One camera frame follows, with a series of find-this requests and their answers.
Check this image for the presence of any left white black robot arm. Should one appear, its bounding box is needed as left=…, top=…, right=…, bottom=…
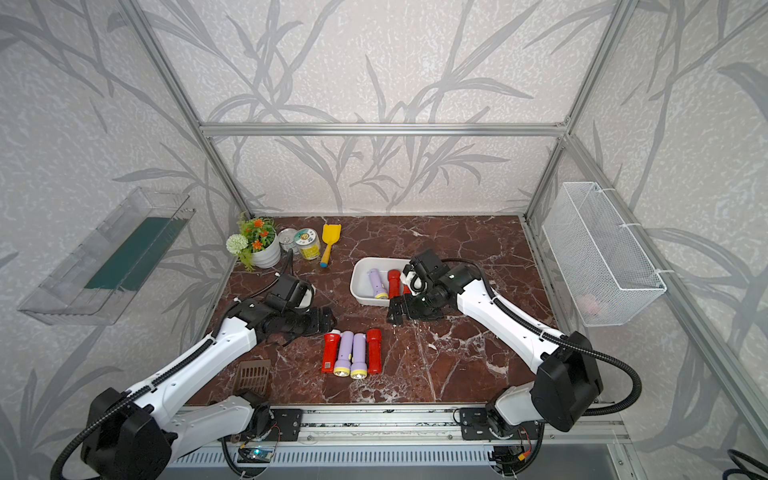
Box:
left=50, top=269, right=337, bottom=479

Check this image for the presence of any white wire mesh basket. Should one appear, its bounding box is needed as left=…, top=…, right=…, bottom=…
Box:
left=542, top=182, right=667, bottom=327

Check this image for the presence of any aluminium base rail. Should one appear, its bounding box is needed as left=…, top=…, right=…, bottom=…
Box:
left=173, top=404, right=631, bottom=448

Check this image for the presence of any pink object in basket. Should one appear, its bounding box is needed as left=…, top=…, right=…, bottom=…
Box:
left=576, top=294, right=604, bottom=317

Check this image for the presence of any green circuit board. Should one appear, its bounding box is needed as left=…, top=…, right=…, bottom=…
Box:
left=237, top=445, right=274, bottom=464

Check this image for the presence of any purple flashlight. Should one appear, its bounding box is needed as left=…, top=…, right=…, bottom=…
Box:
left=350, top=333, right=368, bottom=380
left=368, top=268, right=389, bottom=299
left=333, top=331, right=355, bottom=377

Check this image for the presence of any green yellow labelled can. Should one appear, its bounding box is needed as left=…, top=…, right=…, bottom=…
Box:
left=294, top=228, right=321, bottom=261

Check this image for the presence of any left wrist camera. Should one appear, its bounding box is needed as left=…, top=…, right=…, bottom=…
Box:
left=264, top=275, right=315, bottom=312

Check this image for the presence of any white plastic storage box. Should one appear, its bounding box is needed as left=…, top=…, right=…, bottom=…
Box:
left=350, top=257, right=408, bottom=307

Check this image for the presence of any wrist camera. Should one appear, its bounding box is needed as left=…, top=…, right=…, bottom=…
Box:
left=400, top=249, right=449, bottom=295
left=264, top=275, right=315, bottom=312

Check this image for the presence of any yellow toy shovel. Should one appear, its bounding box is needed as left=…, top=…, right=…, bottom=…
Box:
left=320, top=224, right=342, bottom=268

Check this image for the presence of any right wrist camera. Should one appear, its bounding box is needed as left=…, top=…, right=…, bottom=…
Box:
left=400, top=249, right=449, bottom=295

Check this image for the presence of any potted orange flower plant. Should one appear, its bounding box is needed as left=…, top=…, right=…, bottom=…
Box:
left=225, top=212, right=281, bottom=272

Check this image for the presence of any silver tin can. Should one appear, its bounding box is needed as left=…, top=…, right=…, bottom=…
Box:
left=277, top=228, right=300, bottom=256

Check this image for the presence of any clear plastic wall shelf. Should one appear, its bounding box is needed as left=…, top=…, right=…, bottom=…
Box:
left=18, top=187, right=195, bottom=326

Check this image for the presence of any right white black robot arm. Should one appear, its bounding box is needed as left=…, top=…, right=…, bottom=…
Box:
left=399, top=250, right=643, bottom=439

